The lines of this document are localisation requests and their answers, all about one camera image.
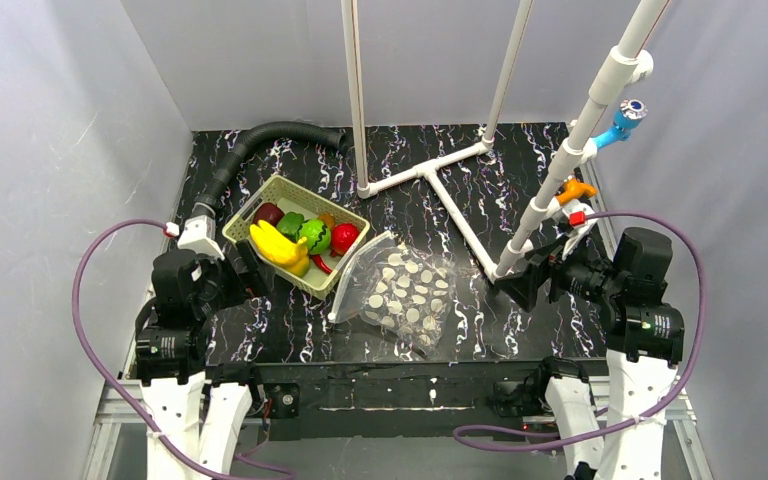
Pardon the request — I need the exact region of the yellow fake banana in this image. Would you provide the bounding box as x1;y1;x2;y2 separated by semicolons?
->
249;220;308;269

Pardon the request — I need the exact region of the purple fake sweet potato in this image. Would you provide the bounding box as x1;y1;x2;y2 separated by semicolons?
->
252;202;285;227

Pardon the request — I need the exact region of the red fake chili pepper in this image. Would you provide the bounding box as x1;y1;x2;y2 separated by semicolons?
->
310;254;333;275

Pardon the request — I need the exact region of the green fake watermelon ball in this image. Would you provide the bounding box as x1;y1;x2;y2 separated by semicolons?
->
298;219;332;256

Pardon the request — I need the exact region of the pale green plastic basket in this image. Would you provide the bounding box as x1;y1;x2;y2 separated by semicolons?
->
222;175;370;300

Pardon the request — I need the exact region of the orange fake fruit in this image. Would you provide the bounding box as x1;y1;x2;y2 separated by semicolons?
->
317;213;337;230

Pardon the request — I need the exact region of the red fake apple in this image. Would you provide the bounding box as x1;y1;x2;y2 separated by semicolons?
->
330;223;360;257

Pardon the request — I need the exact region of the clear polka dot zip bag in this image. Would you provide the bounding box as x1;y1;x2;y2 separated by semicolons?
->
326;231;473;358

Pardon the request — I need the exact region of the yellow fake bell pepper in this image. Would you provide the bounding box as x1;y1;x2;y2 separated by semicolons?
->
286;255;311;278

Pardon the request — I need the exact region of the green fake vegetable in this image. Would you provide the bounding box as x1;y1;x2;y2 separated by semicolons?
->
275;211;306;242

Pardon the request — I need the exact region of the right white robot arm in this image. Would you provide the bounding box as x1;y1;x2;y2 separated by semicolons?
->
496;227;684;479

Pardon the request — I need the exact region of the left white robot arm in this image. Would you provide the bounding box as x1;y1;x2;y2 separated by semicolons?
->
136;242;272;479

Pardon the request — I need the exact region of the orange plastic faucet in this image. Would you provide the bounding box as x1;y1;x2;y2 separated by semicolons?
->
555;177;599;206

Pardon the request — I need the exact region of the blue plastic faucet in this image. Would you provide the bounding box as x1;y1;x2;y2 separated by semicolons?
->
592;99;648;150

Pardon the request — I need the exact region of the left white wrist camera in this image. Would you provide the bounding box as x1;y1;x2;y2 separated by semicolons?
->
163;215;225;261

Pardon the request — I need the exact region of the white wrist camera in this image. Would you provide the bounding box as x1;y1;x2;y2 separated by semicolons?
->
552;201;597;260
163;215;225;261

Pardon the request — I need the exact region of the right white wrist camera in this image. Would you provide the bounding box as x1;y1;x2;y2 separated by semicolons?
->
552;201;597;260

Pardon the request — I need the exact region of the black corrugated hose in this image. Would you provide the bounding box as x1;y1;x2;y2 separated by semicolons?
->
191;121;348;220

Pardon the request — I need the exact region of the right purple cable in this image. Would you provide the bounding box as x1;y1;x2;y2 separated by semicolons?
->
451;210;707;456

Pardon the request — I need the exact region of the white PVC pipe frame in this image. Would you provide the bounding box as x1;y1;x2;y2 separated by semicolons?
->
341;1;667;281

